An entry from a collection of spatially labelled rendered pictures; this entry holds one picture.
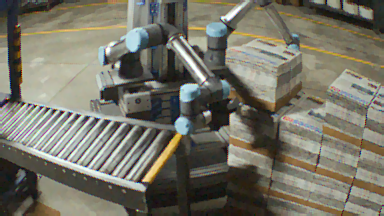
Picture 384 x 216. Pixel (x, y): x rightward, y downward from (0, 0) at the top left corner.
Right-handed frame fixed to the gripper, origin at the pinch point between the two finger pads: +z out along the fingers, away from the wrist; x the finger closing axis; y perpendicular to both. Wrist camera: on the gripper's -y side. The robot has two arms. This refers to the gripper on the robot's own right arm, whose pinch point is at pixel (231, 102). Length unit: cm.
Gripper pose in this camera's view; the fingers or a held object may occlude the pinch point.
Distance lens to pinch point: 242.6
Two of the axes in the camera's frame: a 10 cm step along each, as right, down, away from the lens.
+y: -0.1, -9.0, -4.4
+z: 6.1, -3.5, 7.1
